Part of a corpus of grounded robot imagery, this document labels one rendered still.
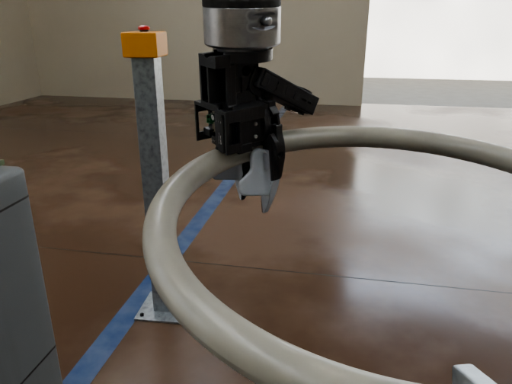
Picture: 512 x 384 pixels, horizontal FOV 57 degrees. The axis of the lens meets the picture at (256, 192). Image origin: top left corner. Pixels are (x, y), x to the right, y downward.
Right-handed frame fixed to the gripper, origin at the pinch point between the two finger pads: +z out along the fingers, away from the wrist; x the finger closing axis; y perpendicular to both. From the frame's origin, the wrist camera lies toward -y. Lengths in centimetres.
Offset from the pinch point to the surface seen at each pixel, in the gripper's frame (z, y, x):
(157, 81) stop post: 5, -34, -101
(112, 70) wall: 99, -217, -633
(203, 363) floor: 94, -23, -62
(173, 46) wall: 64, -282, -563
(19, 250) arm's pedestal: 21, 25, -44
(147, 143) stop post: 26, -28, -101
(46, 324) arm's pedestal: 41, 24, -45
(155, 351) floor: 95, -13, -77
